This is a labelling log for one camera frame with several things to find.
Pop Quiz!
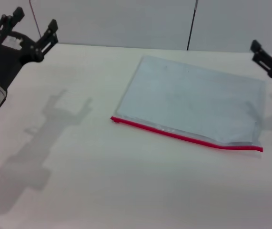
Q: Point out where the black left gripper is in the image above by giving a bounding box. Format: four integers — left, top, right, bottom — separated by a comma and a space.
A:
0, 6, 60, 93

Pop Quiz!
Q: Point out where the clear document bag red zip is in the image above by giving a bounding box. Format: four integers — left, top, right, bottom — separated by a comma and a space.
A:
110, 55, 268, 159

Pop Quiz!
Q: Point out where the thin red hanging cable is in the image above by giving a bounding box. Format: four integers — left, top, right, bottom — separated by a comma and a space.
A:
28, 0, 42, 39

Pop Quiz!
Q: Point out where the black hanging cable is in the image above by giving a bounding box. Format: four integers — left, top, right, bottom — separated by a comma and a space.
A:
186, 0, 200, 51

